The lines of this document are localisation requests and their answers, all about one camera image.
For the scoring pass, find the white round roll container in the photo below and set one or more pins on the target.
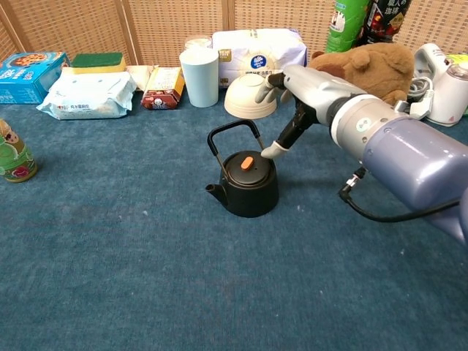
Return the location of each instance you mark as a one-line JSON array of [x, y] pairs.
[[197, 42]]

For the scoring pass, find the wet wipes pack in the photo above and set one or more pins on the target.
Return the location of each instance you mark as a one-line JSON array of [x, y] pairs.
[[87, 97]]

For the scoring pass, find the white plastic pack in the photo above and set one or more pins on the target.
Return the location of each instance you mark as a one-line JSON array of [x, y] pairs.
[[140, 77]]

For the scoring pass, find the blue cookie box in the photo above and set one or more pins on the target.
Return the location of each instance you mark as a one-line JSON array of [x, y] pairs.
[[29, 77]]

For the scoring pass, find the light blue cup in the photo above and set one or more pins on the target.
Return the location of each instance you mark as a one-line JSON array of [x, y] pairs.
[[200, 80]]

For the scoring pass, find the large white tissue pack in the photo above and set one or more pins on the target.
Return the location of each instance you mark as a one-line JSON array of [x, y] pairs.
[[256, 51]]

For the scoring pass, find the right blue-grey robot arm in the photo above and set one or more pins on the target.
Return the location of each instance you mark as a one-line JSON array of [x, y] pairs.
[[413, 157]]

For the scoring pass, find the dark drink bottle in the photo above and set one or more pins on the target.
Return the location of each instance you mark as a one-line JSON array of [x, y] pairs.
[[387, 22]]

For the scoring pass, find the dark teal tablecloth covered table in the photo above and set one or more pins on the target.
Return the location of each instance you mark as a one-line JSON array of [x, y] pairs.
[[146, 256]]

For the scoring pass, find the brown yellow snack carton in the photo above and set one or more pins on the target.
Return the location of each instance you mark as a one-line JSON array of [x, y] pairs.
[[162, 89]]

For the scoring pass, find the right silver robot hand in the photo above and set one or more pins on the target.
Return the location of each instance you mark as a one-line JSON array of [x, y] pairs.
[[314, 91]]

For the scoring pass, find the wicker folding screen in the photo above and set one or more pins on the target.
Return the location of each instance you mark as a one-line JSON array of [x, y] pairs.
[[164, 25]]

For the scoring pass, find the green yellow sponge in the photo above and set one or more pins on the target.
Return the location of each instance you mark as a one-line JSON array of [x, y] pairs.
[[98, 63]]

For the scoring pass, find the brown capybara plush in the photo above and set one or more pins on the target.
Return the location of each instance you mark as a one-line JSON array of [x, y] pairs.
[[380, 73]]

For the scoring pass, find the green chips can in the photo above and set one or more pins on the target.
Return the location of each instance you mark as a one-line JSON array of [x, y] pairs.
[[345, 25]]

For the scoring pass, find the black teapot lid orange knob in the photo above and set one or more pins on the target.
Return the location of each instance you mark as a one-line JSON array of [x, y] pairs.
[[237, 174]]

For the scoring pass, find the beige upturned bowl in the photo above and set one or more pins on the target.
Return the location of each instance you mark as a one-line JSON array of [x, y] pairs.
[[245, 98]]

